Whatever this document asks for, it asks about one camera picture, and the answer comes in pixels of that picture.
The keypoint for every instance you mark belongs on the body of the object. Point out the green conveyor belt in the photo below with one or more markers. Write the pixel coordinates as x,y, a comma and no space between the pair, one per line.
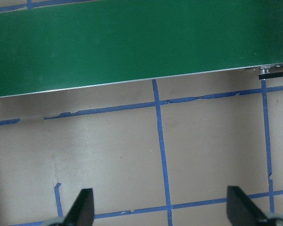
132,42

